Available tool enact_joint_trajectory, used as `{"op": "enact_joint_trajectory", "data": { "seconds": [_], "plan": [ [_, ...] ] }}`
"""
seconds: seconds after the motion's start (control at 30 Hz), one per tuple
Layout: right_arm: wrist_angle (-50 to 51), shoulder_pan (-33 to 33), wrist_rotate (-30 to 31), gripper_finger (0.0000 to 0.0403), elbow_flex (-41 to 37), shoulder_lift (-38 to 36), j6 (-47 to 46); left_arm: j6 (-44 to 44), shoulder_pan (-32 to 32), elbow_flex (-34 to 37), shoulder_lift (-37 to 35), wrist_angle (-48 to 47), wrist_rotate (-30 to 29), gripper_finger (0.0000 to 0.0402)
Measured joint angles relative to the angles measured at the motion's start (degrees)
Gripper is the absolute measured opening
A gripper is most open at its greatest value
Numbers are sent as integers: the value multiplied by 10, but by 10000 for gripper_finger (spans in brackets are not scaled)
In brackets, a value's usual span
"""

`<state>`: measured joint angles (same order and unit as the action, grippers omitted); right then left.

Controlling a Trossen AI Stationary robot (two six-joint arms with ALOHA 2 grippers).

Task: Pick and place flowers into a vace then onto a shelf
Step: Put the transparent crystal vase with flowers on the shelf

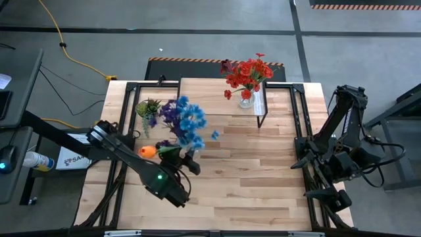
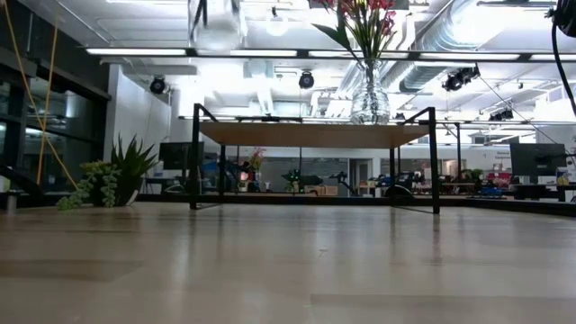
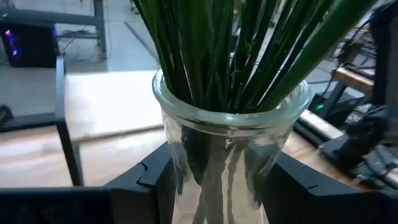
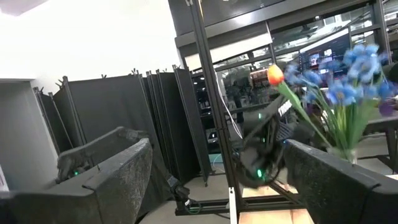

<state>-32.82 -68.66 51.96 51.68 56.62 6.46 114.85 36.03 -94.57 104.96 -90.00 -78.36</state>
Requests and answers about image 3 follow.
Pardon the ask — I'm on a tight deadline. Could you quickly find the black computer with coloured lights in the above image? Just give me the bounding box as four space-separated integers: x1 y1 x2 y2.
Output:
0 23 60 68

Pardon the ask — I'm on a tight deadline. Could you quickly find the smooth clear glass vase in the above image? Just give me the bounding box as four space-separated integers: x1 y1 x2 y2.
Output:
152 68 312 224

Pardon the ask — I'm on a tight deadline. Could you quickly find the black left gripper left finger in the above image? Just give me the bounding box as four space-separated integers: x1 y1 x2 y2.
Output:
104 141 177 224

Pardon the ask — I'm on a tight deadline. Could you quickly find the wooden shelf with black legs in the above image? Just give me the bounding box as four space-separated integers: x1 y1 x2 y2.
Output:
55 55 167 187

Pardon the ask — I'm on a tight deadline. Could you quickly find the blue artificial flower bunch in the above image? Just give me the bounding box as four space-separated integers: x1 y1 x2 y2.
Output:
133 0 237 200

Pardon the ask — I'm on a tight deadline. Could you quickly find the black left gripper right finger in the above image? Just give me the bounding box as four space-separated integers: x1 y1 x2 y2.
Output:
262 151 379 224

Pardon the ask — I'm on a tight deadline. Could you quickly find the background wooden table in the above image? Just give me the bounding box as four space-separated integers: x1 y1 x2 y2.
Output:
320 67 376 119

